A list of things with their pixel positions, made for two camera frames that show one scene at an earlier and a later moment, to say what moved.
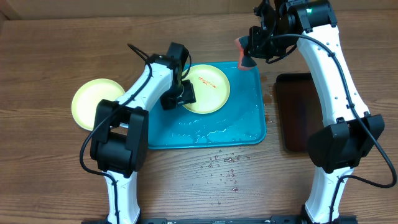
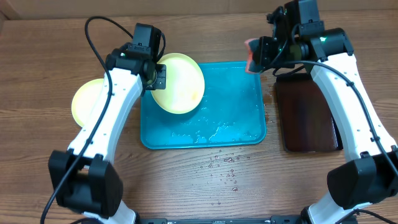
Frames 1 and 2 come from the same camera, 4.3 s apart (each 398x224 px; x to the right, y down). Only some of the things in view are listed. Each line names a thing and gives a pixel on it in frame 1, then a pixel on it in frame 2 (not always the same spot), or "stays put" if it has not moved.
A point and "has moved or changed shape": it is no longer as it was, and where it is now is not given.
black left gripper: x=189 y=96 → x=160 y=83
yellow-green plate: x=211 y=88 has moved or changed shape
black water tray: x=300 y=108 stays put
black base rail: x=254 y=220 stays put
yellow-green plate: x=86 y=99 stays put
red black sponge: x=245 y=61 has moved or changed shape
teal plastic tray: x=240 y=122 stays put
